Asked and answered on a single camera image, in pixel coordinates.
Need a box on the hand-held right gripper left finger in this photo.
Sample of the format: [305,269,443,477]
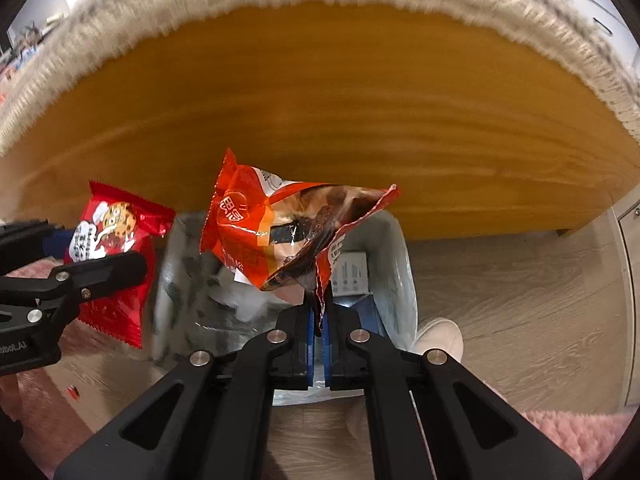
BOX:
[54,305,318,480]

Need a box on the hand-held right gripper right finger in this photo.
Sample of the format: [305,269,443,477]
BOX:
[322,305,586,480]

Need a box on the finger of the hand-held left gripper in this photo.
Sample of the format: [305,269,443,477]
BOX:
[0,219,68,276]
[0,251,149,307]

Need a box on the red cookie packet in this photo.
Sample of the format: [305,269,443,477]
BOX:
[62,180,177,351]

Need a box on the dark blue box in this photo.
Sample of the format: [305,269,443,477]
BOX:
[332,294,388,341]

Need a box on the trash bin with white liner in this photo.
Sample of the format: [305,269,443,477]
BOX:
[150,210,421,406]

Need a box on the orange snack bag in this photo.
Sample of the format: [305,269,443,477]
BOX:
[199,147,401,311]

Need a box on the white slipper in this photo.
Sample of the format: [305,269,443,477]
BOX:
[411,317,465,361]

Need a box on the windowsill clutter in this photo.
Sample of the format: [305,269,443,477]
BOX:
[0,15,71,96]

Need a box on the wooden bed frame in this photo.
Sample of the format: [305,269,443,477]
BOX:
[0,0,640,241]

